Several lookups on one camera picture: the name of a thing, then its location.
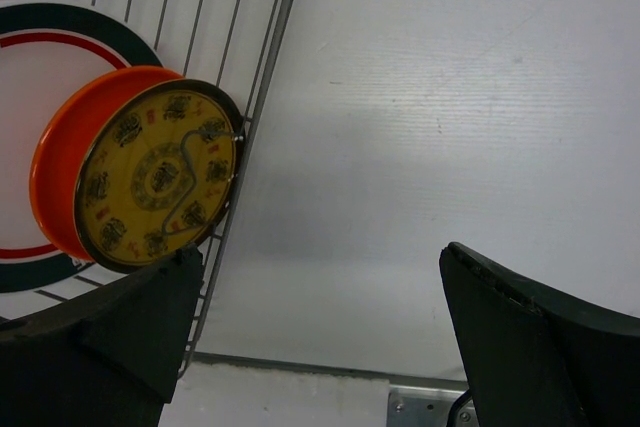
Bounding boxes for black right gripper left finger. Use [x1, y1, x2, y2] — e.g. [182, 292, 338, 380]
[1, 247, 204, 426]

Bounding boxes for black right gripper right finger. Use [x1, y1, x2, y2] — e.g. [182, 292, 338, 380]
[439, 242, 639, 426]

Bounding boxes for orange plastic plate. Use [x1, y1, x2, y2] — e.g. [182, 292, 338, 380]
[29, 66, 182, 261]

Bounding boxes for yellow patterned plate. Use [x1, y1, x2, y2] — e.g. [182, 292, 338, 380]
[74, 78, 245, 273]

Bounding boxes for white plate green red rim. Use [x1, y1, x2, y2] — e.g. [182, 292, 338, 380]
[1, 0, 161, 293]

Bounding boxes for black cable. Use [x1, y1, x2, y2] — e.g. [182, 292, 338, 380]
[447, 387, 474, 427]

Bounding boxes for metal mounting bracket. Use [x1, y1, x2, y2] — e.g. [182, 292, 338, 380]
[386, 385, 479, 427]

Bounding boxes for grey wire dish rack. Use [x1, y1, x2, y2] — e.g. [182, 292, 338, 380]
[1, 0, 293, 364]

